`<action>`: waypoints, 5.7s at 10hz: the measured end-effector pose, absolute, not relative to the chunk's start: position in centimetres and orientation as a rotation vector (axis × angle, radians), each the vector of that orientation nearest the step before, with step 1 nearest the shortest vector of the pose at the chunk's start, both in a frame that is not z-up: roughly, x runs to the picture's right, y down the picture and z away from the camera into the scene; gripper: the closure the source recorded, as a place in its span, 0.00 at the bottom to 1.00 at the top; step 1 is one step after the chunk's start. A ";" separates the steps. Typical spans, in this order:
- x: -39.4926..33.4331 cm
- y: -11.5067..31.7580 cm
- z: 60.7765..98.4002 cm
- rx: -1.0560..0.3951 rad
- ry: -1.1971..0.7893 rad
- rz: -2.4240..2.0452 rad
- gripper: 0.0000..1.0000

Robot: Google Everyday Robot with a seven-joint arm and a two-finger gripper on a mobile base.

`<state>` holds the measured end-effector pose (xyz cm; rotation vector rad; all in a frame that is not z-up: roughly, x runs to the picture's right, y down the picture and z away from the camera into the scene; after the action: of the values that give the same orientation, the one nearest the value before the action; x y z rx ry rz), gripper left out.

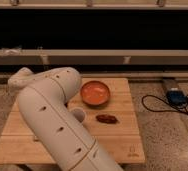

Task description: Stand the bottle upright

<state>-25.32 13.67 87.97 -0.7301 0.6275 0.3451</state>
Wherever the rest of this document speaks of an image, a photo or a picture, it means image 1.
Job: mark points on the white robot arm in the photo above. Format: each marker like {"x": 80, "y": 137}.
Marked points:
{"x": 42, "y": 102}

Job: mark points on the orange bowl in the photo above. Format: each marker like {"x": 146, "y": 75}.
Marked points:
{"x": 95, "y": 93}

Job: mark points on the white cup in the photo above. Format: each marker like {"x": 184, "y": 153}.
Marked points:
{"x": 78, "y": 113}

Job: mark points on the dark red brown object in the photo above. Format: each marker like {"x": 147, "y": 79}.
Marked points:
{"x": 109, "y": 119}

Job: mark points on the wooden board table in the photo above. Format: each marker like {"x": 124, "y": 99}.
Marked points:
{"x": 122, "y": 140}

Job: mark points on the blue device on floor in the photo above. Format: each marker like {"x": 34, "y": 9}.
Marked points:
{"x": 176, "y": 97}

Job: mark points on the long metal rail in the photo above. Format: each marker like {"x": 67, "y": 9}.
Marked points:
{"x": 94, "y": 57}

